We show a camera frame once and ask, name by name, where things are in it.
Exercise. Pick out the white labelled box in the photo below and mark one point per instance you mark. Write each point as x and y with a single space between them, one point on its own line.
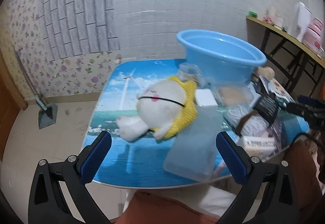
256 144

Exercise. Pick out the white electric kettle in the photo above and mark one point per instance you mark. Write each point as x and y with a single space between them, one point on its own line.
302 21

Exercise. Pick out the pink crumpled cloth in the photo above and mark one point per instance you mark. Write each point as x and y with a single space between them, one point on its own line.
267 19

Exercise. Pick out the pink water bottle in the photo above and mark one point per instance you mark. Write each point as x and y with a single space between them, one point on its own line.
314 33

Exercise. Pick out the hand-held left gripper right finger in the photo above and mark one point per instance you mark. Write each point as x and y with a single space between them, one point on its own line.
229 158

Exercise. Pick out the white plush toy yellow knit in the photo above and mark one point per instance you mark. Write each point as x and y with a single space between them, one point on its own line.
157 102

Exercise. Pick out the frosted translucent plastic box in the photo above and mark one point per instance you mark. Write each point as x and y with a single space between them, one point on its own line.
193 142

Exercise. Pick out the small beige plush toy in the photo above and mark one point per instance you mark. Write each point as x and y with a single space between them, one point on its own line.
266 71

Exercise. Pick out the black foil packet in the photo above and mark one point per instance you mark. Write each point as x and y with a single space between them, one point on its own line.
266 107

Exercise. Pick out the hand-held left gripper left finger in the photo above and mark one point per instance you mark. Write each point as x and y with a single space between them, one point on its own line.
95 160

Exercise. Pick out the grey patterned pouch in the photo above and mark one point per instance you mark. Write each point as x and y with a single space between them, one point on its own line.
256 125

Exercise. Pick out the blue plastic basin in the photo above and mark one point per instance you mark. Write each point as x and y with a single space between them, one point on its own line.
215 66

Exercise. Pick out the white charger cube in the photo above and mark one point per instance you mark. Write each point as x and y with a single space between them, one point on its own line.
206 97

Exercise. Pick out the white paper roll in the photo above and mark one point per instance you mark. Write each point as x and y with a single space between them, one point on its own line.
271 11

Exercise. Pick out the clear case with beige puff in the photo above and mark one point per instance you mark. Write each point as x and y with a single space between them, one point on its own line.
232 93

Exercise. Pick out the white paper cup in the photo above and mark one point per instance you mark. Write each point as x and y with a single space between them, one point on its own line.
279 22

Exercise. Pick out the yellow side table black legs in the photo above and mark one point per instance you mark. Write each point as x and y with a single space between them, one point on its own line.
279 32

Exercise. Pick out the clear plastic bag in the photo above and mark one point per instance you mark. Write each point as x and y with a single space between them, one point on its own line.
189 70

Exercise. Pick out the white garment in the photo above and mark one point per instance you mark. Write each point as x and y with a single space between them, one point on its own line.
177 197

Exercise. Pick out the small green box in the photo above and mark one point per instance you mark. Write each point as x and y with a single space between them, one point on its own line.
253 14

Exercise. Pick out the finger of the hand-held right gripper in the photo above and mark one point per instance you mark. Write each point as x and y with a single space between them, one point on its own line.
297 109
308 100

